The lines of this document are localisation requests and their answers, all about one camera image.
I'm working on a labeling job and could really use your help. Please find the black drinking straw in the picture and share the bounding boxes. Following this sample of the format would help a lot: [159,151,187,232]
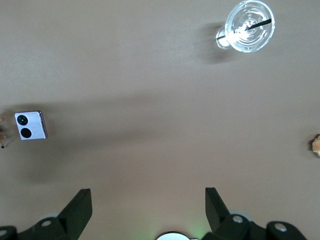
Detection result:
[216,18,272,41]

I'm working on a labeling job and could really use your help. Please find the brown plush toy with tag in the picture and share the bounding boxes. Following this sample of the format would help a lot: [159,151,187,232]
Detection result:
[310,133,320,158]

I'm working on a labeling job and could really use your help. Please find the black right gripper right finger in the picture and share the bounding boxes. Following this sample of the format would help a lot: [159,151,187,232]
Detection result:
[201,187,309,240]

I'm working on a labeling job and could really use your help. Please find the clear plastic cup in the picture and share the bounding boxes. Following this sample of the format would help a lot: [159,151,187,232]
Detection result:
[215,0,276,53]

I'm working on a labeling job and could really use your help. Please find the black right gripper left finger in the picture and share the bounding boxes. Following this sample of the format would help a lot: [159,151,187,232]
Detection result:
[0,188,93,240]

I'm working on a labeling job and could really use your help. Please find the brown lion statue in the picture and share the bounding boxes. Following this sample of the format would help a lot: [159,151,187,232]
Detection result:
[0,116,8,150]

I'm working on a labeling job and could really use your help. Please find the white flip phone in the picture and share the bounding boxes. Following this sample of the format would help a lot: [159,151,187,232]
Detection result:
[14,110,49,142]

